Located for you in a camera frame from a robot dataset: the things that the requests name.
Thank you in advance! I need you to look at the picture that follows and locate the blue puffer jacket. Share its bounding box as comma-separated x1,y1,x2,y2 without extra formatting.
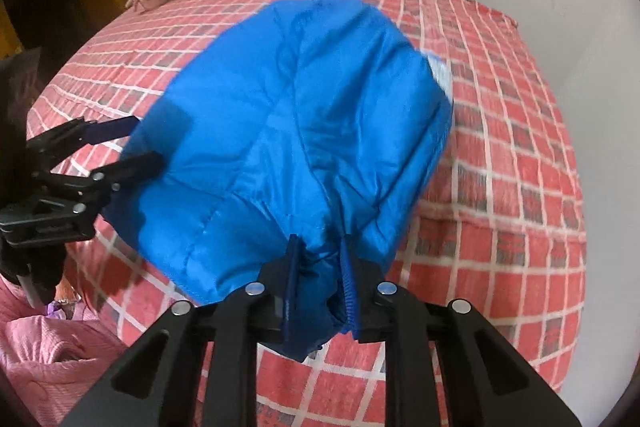
102,0,455,364

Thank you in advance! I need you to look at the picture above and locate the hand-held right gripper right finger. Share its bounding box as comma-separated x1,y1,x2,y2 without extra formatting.
340,237,583,427

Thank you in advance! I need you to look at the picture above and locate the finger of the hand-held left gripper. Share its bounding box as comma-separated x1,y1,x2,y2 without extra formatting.
87,150,167,194
27,115,139,168

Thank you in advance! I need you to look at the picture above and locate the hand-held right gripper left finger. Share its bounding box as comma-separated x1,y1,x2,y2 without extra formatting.
60,234,308,427

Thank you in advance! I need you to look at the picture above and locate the red checked bedsheet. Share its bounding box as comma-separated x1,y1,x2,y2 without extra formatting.
25,0,588,427

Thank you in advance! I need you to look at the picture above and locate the pink knitted clothing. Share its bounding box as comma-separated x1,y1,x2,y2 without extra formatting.
0,274,128,427

